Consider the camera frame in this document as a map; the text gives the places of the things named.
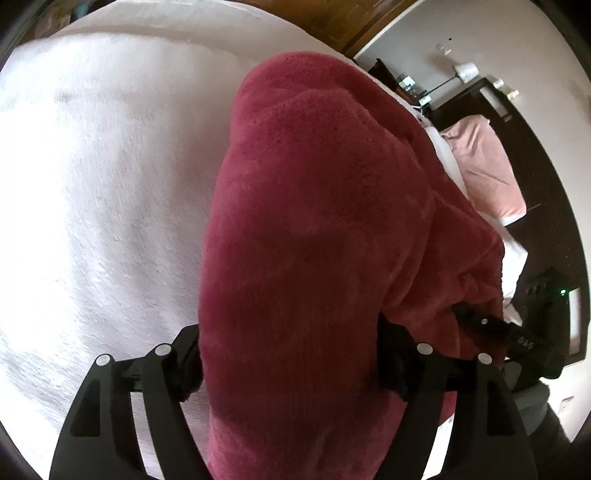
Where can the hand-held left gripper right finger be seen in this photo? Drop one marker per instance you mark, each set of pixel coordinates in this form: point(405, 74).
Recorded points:
point(397, 364)

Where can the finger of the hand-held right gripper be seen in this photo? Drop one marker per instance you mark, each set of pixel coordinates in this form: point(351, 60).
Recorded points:
point(485, 327)

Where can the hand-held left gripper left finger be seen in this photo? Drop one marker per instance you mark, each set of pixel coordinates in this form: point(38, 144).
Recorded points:
point(184, 362)

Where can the magenta fleece blanket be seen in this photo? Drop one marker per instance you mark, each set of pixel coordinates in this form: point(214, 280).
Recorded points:
point(323, 230)

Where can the person's right forearm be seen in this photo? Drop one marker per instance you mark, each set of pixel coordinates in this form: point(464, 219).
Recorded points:
point(531, 392)

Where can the dark headboard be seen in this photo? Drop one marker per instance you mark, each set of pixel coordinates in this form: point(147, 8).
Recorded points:
point(540, 184)

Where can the pink pillow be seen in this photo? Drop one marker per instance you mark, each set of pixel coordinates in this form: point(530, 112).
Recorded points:
point(485, 166)

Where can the white bed blanket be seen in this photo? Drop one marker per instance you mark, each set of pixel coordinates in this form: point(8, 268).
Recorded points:
point(92, 184)

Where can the white bedside lamp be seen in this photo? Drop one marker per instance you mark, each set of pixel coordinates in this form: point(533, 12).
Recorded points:
point(464, 71)

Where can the dark nightstand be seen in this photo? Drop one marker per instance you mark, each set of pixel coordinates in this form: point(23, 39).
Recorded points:
point(392, 74)

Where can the wooden door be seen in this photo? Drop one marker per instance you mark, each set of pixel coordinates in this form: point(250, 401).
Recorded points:
point(364, 23)

